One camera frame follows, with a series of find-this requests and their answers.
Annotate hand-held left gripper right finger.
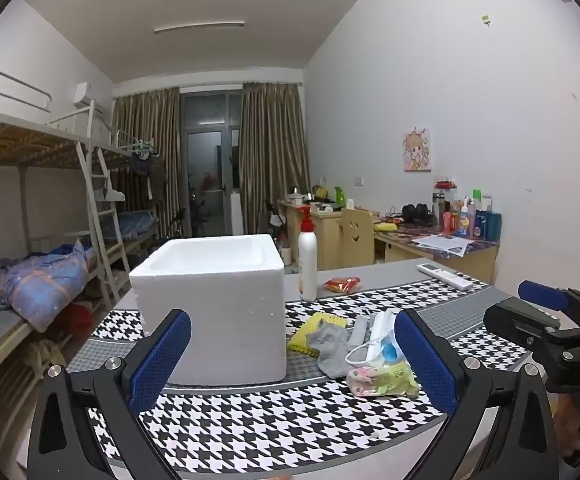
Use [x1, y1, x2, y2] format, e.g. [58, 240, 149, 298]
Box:
[394, 308, 558, 480]

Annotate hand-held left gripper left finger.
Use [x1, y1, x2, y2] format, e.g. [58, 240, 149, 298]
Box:
[26, 308, 193, 480]

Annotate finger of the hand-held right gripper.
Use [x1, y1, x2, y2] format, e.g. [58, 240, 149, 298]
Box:
[483, 296, 580, 361]
[517, 280, 580, 330]

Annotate green pink tissue packet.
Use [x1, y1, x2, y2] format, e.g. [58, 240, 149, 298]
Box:
[346, 360, 421, 400]

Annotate white foam box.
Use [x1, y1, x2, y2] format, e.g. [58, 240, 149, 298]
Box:
[129, 233, 288, 387]

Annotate grey sock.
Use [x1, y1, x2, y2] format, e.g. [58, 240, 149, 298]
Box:
[304, 321, 366, 380]

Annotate yellow sponge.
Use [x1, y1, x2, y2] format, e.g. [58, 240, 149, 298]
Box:
[288, 312, 347, 357]

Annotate person's right hand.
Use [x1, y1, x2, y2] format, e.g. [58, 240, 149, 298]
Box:
[552, 392, 580, 459]

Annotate white foam block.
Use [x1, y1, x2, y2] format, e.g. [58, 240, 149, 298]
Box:
[348, 314, 373, 348]

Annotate white remote control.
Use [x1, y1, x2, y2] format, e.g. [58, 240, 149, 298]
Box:
[416, 261, 475, 291]

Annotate group of toiletry bottles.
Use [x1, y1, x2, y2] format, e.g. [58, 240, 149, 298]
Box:
[432, 187, 503, 242]

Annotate printed paper sheets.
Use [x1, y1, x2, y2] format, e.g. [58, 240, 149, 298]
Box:
[412, 232, 476, 257]

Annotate red snack packet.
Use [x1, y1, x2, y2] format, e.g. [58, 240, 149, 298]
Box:
[321, 276, 363, 295]

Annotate wooden desk with printed cover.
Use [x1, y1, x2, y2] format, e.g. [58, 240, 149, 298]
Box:
[372, 224, 501, 286]

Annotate beige cloth bundle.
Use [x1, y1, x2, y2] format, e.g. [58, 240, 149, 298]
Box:
[25, 339, 67, 372]

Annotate houndstooth table mat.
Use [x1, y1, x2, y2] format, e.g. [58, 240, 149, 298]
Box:
[65, 275, 536, 466]

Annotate blue plaid bedding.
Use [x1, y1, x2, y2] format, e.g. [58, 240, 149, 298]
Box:
[117, 210, 159, 241]

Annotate blue plaid quilt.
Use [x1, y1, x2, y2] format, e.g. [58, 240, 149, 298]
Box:
[0, 240, 97, 333]

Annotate black bundle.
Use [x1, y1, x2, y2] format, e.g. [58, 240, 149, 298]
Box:
[401, 203, 436, 226]

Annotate wooden smiley face chair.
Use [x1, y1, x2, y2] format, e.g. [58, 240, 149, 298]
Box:
[340, 208, 375, 267]

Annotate white pump bottle red cap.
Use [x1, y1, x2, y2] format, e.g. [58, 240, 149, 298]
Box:
[297, 205, 319, 302]

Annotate light wooden drawer desk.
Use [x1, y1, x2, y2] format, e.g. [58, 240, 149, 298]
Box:
[277, 199, 378, 271]

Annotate white bunk bed ladder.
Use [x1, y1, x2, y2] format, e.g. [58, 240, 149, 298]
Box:
[75, 139, 132, 311]

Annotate dark hanging clothes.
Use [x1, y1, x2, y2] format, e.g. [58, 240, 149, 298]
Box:
[129, 151, 168, 206]

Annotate brown curtain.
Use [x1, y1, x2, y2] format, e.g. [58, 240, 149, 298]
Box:
[240, 81, 312, 236]
[112, 87, 183, 241]

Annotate glass balcony door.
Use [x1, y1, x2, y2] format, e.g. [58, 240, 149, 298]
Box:
[180, 92, 243, 238]

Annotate white metal bunk bed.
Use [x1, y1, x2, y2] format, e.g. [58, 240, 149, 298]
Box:
[50, 100, 171, 281]
[0, 60, 121, 461]

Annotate white air conditioner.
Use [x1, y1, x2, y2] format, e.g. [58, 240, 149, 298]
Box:
[74, 81, 113, 113]

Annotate ceiling tube light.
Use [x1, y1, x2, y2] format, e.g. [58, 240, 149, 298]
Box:
[153, 21, 246, 34]

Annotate pink cartoon wall poster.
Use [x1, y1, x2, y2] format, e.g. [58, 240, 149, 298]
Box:
[402, 128, 432, 173]

